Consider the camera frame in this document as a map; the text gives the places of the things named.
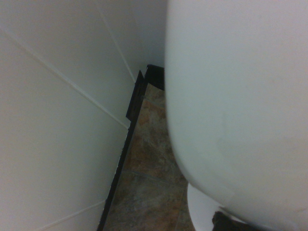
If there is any black baseboard strip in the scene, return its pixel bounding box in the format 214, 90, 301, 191
97, 64, 167, 231

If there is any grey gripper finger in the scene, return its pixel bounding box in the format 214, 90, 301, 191
211, 211, 268, 231

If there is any white porcelain toilet bowl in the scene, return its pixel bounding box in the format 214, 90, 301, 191
186, 185, 231, 231

